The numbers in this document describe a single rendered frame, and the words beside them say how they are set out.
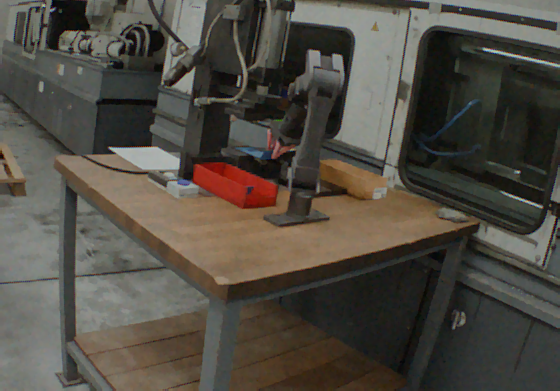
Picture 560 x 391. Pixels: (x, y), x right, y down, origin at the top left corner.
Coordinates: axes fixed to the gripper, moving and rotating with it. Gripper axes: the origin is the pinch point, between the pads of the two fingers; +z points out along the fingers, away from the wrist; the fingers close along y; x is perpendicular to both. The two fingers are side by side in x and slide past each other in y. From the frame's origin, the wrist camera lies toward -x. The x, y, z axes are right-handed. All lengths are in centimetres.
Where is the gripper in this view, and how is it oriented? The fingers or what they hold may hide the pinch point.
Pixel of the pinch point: (272, 153)
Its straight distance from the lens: 178.4
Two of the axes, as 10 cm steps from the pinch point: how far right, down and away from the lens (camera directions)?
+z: -4.8, 7.0, 5.3
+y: -5.1, -7.1, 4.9
